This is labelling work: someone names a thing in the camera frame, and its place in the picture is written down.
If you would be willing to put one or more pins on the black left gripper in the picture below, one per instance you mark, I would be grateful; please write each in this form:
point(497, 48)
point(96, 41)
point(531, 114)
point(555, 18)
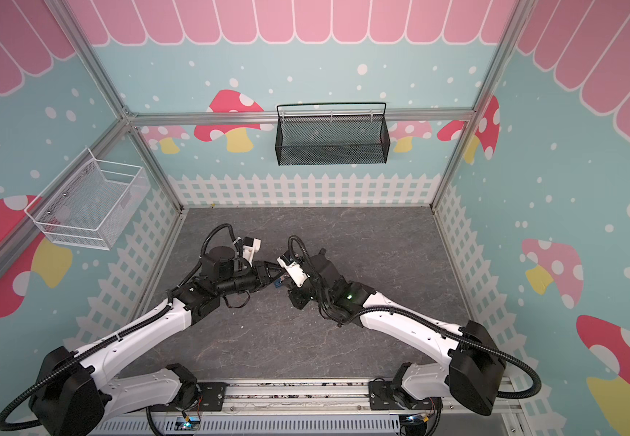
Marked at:
point(262, 272)

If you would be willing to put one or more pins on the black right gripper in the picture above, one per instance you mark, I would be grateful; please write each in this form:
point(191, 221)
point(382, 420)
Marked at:
point(298, 294)

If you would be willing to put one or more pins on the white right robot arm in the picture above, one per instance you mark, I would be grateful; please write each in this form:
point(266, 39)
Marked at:
point(466, 363)

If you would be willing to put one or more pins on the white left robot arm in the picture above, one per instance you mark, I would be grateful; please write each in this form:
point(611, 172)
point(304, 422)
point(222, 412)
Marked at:
point(77, 390)

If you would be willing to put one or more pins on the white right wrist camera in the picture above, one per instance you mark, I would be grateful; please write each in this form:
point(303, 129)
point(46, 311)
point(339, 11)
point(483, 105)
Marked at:
point(293, 269)

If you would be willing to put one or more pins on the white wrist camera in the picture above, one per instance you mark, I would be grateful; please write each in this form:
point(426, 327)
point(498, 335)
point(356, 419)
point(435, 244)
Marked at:
point(293, 269)
point(249, 247)

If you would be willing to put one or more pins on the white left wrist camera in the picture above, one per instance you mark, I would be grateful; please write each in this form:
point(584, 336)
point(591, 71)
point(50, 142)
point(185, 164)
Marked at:
point(249, 247)

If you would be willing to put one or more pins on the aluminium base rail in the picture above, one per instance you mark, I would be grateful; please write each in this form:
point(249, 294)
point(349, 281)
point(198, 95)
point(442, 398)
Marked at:
point(356, 406)

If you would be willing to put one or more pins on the black wire mesh basket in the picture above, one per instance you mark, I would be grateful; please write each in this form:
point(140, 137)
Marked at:
point(341, 133)

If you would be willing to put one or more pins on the white wire mesh basket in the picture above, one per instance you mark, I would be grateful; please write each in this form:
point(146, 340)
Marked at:
point(91, 204)

